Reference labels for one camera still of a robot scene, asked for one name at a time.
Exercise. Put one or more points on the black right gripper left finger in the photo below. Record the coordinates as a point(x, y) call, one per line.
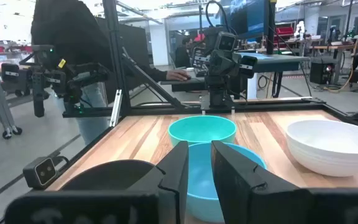
point(172, 174)

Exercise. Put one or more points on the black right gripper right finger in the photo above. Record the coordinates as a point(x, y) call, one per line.
point(241, 186)

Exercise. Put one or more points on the blue plastic bowl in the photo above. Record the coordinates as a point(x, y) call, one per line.
point(200, 183)

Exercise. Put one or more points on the green plastic bowl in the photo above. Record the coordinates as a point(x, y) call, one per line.
point(202, 129)

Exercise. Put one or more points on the white plastic bowl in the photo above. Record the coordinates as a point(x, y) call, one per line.
point(331, 149)

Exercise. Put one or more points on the seated person at desk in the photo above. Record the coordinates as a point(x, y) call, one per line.
point(182, 54)

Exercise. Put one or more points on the person's hand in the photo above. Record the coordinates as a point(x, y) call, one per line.
point(179, 75)

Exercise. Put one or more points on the blue-topped desk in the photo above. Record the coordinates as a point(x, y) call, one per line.
point(272, 59)

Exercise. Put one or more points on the large dark monitor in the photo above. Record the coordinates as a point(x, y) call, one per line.
point(247, 15)

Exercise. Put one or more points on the red storage bins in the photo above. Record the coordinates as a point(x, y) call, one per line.
point(284, 31)

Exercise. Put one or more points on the black equipment box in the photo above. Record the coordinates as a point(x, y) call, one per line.
point(322, 71)

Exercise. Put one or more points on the standing person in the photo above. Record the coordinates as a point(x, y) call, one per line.
point(73, 31)

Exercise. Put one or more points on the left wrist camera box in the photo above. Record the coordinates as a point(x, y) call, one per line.
point(226, 42)

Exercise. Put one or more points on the silver metal bracket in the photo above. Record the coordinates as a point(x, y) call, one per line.
point(116, 107)

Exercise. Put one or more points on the black table frame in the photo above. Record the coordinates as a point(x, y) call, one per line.
point(117, 46)

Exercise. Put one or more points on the small black table-level camera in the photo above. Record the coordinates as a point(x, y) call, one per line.
point(39, 171)

